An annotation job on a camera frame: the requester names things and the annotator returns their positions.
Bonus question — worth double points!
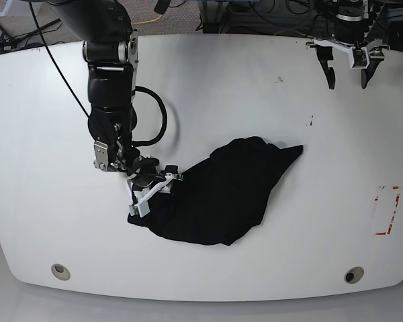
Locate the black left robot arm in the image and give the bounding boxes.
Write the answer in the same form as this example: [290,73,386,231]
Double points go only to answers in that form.
[306,1,390,90]

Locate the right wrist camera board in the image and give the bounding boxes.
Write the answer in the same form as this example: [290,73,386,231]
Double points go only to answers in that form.
[129,205,139,216]

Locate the red tape rectangle marking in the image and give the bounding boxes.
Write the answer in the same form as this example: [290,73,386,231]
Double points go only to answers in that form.
[371,186,400,235]

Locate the yellow cable on floor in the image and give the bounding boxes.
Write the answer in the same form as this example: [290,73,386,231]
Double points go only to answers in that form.
[132,9,164,27]

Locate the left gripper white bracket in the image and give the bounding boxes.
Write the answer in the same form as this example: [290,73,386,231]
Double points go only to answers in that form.
[306,38,390,89]

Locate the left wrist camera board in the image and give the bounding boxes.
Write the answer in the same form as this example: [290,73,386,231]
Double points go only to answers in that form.
[353,49,367,68]

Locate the left table grommet hole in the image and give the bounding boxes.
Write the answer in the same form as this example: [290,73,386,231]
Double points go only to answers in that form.
[51,264,71,281]

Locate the table grommet hole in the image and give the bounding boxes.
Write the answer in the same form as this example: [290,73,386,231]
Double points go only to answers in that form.
[344,266,364,284]
[51,264,71,281]

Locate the black tripod stand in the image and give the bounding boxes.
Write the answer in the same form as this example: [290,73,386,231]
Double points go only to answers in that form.
[0,19,61,49]

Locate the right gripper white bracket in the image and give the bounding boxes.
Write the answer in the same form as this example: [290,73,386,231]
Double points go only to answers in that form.
[126,156,183,218]

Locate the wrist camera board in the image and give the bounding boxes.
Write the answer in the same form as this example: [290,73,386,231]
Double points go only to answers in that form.
[129,205,139,216]
[353,49,367,68]

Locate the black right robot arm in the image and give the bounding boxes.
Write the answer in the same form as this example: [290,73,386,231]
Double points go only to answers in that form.
[48,1,182,217]

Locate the right table grommet hole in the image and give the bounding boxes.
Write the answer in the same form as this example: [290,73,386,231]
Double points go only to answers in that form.
[344,266,364,284]

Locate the clear plastic storage box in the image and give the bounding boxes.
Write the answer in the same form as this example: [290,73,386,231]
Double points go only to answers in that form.
[0,0,30,17]

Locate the black T-shirt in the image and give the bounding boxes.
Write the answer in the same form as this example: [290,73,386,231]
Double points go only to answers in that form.
[128,137,304,246]

